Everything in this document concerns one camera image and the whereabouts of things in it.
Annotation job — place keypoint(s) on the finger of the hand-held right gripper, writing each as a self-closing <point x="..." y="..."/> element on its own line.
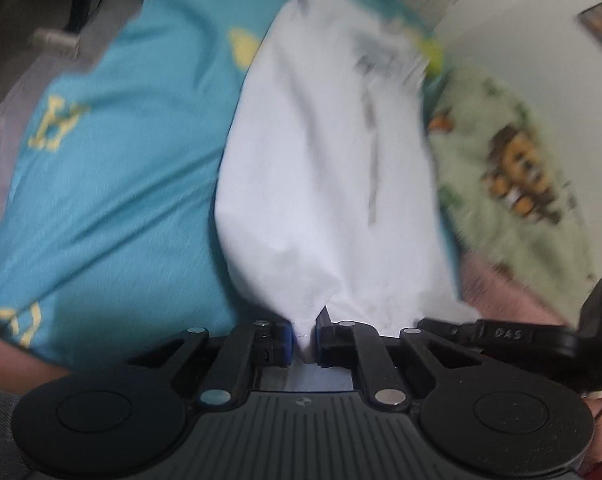
<point x="506" y="337"/>

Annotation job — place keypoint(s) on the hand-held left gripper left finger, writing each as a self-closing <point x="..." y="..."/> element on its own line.
<point x="283" y="345"/>

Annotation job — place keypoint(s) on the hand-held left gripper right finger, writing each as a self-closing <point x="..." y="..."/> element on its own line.
<point x="323" y="347"/>

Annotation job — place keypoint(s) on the white t-shirt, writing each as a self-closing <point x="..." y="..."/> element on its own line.
<point x="321" y="185"/>

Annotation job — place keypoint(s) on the green printed blanket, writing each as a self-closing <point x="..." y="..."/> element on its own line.
<point x="481" y="195"/>

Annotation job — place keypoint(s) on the teal printed bed sheet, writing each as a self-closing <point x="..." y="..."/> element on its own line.
<point x="131" y="185"/>

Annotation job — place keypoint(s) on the person's leg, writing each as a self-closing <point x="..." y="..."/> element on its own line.
<point x="16" y="360"/>

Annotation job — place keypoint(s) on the green plush toy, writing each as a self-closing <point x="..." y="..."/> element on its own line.
<point x="431" y="55"/>

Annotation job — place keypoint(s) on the white power strip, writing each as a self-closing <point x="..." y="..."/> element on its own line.
<point x="56" y="39"/>

